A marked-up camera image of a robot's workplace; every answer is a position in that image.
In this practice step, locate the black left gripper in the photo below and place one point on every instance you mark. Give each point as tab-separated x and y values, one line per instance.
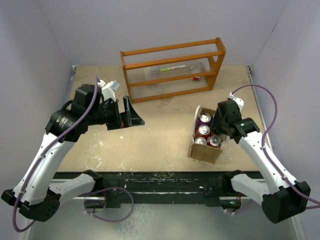
131	117

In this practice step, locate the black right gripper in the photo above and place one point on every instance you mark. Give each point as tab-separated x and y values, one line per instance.
215	124

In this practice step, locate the brown canvas tote bag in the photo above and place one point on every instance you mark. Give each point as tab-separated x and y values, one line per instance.
200	152

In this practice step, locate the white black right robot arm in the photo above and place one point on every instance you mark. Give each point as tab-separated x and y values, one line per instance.
281	196

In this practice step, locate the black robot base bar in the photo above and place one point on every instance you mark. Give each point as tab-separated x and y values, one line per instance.
165	188

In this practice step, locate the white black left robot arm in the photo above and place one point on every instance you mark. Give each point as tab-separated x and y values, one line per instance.
62	131

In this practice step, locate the purple soda can far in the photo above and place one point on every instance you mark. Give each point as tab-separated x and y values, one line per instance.
204	119

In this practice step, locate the purple soda can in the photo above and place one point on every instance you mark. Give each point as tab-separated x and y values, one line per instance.
200	140
204	119

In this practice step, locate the red soda can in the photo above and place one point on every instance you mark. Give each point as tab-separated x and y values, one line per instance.
214	141
203	131

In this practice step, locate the red soda can near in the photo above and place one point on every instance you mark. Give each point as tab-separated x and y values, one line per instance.
214	141

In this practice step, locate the red white small box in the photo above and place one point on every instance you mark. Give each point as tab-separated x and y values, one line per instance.
196	78

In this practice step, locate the grey metal clips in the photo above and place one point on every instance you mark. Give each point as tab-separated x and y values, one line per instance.
198	68

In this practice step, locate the green white marker pen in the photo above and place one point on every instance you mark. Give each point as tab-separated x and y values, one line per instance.
172	68

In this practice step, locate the orange wooden shelf rack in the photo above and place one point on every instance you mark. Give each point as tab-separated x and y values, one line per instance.
172	70

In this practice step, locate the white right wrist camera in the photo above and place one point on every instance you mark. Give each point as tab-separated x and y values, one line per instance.
237	100

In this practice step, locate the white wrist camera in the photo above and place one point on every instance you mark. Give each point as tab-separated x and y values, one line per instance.
109	89
237	100

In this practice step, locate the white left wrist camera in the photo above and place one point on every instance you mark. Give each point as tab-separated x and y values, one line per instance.
109	89

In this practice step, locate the aluminium front frame rail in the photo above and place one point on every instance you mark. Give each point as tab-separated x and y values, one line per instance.
84	184

